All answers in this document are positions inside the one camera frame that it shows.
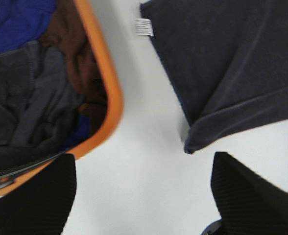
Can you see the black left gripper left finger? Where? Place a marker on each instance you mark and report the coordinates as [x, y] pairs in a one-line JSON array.
[[41, 206]]

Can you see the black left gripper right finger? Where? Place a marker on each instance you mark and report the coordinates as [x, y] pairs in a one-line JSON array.
[[247, 203]]

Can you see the dark navy towel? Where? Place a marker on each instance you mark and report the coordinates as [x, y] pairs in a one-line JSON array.
[[227, 61]]

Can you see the dark grey towel in basket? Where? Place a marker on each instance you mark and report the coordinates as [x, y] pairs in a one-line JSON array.
[[38, 104]]

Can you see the brown towel in basket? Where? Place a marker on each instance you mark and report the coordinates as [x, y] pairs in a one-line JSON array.
[[65, 31]]

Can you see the blue towel in basket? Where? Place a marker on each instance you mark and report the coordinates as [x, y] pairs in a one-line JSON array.
[[23, 21]]

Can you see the grey basket with orange rim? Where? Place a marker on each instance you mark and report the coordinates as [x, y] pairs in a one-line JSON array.
[[12, 178]]

